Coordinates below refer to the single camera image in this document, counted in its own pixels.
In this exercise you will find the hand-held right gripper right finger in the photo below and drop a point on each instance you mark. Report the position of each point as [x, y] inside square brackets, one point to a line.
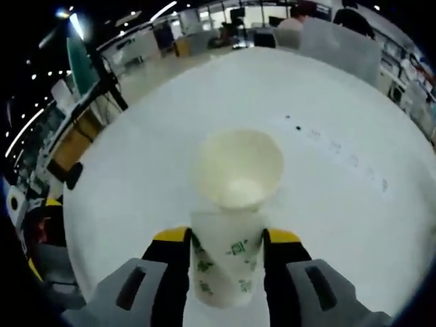
[306, 299]

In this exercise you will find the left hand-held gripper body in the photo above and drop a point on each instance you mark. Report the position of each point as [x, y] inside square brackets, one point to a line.
[18, 207]

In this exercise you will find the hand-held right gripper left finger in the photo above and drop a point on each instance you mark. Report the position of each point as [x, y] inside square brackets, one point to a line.
[150, 299]

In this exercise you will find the black computer mouse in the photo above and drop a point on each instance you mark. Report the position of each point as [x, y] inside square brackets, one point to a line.
[75, 175]

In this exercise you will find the tilted display board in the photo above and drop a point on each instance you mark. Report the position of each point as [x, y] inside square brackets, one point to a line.
[81, 68]

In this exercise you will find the small wooden cabinet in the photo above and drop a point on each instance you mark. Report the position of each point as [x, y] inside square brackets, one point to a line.
[182, 48]

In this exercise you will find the grey panel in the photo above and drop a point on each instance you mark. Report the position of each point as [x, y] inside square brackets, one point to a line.
[340, 51]

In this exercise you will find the black office chair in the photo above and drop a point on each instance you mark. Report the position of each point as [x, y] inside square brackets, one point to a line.
[264, 40]

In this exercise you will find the black monitor on stand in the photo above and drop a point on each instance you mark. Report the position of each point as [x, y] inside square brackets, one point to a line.
[237, 13]

